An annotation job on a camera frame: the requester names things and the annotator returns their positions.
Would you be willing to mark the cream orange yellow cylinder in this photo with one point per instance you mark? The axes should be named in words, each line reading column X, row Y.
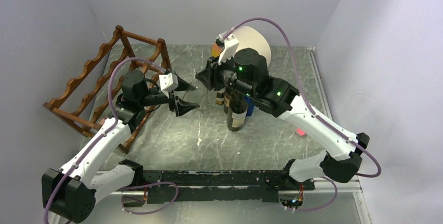
column 248, row 38

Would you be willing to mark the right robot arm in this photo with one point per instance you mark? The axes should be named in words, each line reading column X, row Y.
column 247, row 74

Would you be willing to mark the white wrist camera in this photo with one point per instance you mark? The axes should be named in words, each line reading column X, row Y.
column 168, row 82
column 229, row 46

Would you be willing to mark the brown wooden wine rack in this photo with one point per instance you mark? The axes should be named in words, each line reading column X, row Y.
column 73, row 119

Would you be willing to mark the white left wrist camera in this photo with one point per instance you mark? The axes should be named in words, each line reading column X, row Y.
column 168, row 82

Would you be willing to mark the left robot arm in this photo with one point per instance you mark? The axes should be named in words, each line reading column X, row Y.
column 72, row 191

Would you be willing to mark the clear bottle with black cap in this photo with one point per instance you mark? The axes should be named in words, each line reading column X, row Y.
column 219, row 97

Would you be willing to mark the pink eraser block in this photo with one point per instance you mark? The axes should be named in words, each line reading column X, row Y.
column 300, row 132

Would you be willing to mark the blue bottle with silver cap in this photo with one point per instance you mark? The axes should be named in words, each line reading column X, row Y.
column 250, row 109

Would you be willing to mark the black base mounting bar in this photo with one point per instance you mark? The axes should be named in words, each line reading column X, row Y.
column 161, row 186

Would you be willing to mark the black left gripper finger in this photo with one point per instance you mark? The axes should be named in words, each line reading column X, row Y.
column 184, row 107
column 182, row 85

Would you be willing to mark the dark wine bottle behind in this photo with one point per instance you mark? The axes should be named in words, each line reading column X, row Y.
column 226, row 99

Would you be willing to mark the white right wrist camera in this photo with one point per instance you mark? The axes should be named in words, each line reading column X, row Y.
column 229, row 46

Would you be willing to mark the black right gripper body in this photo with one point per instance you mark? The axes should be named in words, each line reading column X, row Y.
column 218, row 81

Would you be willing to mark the dark green wine bottle front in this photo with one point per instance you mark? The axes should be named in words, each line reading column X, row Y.
column 236, row 110

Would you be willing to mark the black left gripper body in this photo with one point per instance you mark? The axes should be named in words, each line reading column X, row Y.
column 172, row 101

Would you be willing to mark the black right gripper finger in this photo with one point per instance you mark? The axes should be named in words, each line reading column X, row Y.
column 212, row 64
column 205, row 77

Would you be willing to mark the clear glass wine bottle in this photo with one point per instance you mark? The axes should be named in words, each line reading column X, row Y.
column 198, row 96

